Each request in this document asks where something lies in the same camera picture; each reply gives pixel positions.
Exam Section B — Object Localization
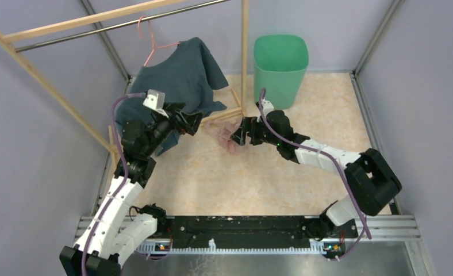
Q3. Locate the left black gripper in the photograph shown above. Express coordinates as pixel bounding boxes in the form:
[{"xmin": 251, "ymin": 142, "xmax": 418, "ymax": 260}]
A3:
[{"xmin": 143, "ymin": 102, "xmax": 205, "ymax": 156}]

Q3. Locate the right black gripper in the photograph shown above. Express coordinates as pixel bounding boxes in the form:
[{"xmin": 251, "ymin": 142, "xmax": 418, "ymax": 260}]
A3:
[{"xmin": 230, "ymin": 117, "xmax": 281, "ymax": 147}]

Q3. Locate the pink plastic trash bag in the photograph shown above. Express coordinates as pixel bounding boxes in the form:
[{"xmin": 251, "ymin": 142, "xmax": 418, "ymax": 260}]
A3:
[{"xmin": 204, "ymin": 118, "xmax": 243, "ymax": 155}]

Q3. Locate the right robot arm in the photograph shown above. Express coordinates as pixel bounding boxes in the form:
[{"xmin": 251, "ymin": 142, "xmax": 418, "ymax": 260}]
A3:
[{"xmin": 230, "ymin": 110, "xmax": 402, "ymax": 239}]

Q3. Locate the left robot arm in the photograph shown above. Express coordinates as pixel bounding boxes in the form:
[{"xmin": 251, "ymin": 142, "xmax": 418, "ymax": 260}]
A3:
[{"xmin": 59, "ymin": 103, "xmax": 204, "ymax": 275}]

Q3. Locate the green plastic trash bin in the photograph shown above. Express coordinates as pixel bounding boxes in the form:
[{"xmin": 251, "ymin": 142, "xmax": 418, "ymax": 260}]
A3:
[{"xmin": 254, "ymin": 34, "xmax": 309, "ymax": 109}]

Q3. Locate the dark teal t-shirt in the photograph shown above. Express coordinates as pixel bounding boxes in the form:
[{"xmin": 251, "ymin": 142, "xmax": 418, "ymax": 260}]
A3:
[{"xmin": 114, "ymin": 37, "xmax": 229, "ymax": 157}]

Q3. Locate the pink clothes hanger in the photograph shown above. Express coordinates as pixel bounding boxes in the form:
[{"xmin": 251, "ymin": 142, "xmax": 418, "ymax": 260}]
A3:
[{"xmin": 137, "ymin": 16, "xmax": 180, "ymax": 67}]

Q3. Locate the metal hanging rod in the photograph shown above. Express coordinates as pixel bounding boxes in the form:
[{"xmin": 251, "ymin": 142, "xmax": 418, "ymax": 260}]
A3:
[{"xmin": 16, "ymin": 0, "xmax": 229, "ymax": 53}]

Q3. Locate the wooden clothes rack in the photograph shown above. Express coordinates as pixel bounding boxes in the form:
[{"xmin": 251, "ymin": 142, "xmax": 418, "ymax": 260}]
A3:
[{"xmin": 0, "ymin": 0, "xmax": 256, "ymax": 161}]

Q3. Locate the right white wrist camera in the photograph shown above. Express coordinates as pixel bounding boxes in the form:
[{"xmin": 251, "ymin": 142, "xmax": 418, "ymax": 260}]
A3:
[{"xmin": 257, "ymin": 99, "xmax": 275, "ymax": 122}]

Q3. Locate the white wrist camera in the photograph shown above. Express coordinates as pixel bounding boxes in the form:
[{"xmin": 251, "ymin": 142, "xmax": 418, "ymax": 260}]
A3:
[
  {"xmin": 143, "ymin": 89, "xmax": 167, "ymax": 117},
  {"xmin": 257, "ymin": 99, "xmax": 275, "ymax": 122}
]

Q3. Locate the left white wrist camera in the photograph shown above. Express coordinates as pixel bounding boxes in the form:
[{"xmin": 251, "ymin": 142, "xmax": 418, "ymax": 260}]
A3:
[{"xmin": 143, "ymin": 89, "xmax": 167, "ymax": 117}]

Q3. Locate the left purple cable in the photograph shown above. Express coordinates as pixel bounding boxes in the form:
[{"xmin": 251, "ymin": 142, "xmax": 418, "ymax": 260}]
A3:
[{"xmin": 80, "ymin": 92, "xmax": 147, "ymax": 276}]

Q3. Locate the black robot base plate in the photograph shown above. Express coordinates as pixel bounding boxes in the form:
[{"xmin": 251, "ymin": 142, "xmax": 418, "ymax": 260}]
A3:
[{"xmin": 151, "ymin": 216, "xmax": 359, "ymax": 250}]

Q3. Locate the white toothed cable rail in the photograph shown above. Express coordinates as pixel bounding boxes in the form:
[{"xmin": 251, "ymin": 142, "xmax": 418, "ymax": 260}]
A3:
[{"xmin": 135, "ymin": 239, "xmax": 327, "ymax": 255}]

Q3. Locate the aluminium frame post left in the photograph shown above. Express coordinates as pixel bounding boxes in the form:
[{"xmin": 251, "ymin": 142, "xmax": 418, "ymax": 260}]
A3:
[{"xmin": 78, "ymin": 0, "xmax": 130, "ymax": 83}]

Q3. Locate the aluminium frame post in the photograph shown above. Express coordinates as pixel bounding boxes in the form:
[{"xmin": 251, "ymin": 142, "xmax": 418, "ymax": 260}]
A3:
[
  {"xmin": 352, "ymin": 0, "xmax": 405, "ymax": 79},
  {"xmin": 78, "ymin": 0, "xmax": 130, "ymax": 83}
]

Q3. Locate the aluminium frame post right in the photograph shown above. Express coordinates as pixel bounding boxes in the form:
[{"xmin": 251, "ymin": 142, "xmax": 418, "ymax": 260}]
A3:
[{"xmin": 352, "ymin": 0, "xmax": 405, "ymax": 79}]

